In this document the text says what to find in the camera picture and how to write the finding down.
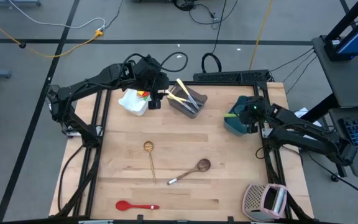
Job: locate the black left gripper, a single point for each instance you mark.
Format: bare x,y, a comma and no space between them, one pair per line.
151,77

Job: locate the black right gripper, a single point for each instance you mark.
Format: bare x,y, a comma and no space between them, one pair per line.
255,112

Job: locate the teal plastic bin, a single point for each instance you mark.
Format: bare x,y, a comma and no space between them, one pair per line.
232,127

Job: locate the white plastic bin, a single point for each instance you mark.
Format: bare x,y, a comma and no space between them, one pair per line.
132,104

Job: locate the grey plastic bin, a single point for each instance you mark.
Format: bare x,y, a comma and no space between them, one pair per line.
182,109

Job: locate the gold metal spoon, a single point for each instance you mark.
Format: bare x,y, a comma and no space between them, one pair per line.
148,146

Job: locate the wooden spoon metal tip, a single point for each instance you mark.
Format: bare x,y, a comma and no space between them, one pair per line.
204,165

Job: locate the red silicone spoon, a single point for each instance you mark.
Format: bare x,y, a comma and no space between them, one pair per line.
123,205

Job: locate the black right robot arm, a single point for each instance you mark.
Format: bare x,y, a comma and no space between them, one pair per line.
309,137

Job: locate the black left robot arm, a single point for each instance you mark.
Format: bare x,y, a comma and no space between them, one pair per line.
82,85

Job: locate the black vented control box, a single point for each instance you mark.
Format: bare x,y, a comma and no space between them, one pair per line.
228,76

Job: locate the white paper sheet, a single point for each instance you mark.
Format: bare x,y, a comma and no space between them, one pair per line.
301,112

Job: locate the black round floor base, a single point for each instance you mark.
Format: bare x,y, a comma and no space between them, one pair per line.
183,4

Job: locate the pink perforated basket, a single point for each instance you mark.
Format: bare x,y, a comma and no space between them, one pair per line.
255,199

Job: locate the grey computer desk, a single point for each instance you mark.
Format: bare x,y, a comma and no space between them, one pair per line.
346,81

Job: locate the black table clamp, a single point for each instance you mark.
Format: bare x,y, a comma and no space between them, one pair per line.
230,219
140,218

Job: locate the small black floor puck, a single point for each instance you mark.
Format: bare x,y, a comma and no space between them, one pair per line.
22,45

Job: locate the silver aluminium bar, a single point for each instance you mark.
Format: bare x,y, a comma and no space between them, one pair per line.
95,222

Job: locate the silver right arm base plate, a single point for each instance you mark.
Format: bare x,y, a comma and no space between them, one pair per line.
265,133

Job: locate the black aluminium table frame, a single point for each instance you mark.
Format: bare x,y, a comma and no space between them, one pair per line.
222,83

